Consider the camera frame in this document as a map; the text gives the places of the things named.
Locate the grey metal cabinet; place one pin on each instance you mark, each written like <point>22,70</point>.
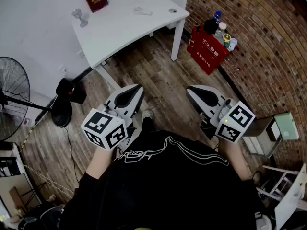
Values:
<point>259,128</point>

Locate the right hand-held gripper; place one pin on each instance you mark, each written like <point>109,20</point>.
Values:
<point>236,121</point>

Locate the blue plastic bottle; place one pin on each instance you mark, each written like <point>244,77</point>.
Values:
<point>217,16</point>

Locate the white round vent fan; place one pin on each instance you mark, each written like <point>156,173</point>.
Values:
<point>138,11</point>

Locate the person's black printed shirt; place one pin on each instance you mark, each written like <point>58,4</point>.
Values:
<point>168,188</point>

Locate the white wall socket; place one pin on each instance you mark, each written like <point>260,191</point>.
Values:
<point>63,68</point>

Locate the small grey lantern lamp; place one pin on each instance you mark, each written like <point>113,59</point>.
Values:
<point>84,23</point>

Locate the person's grey shoe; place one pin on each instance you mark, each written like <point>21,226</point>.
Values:
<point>147,114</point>

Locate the light blue cup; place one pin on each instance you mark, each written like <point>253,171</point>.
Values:
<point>233,44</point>

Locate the red fire equipment box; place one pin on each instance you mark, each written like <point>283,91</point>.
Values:
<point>208,54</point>

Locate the black round stool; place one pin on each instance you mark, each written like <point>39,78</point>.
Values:
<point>51,218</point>

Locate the person's right forearm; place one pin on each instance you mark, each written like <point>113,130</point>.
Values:
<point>231,157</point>

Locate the person's left forearm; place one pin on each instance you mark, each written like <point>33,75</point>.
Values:
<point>99,162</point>

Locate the black standing floor fan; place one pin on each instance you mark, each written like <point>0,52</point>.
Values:
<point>62,114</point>

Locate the white board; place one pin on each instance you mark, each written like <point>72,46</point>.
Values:
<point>287,205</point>

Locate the black metal rack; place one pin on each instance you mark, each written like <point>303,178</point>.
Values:
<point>9,163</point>

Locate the clear bottle white cap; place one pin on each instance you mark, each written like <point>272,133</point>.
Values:
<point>220,31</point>

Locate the black bottle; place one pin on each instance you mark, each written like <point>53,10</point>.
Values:
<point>211,26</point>

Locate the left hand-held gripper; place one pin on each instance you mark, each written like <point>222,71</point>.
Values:
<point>103,130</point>

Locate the beige framed board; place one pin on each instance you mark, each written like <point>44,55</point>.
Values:
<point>14,190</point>

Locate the yellow green small container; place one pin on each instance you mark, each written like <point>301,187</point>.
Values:
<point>226,39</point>

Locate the white ladder frame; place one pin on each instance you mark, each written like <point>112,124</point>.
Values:
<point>279,169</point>

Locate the yellow black striped strip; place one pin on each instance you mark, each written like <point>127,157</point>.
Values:
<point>28,136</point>

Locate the white table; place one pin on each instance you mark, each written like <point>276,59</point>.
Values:
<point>120,32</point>

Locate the pale green box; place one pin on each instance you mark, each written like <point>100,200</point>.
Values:
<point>286,126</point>

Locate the person's black trouser leg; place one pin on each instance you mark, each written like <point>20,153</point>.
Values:
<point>148,126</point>

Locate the red fire extinguisher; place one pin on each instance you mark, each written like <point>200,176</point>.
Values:
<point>192,44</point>

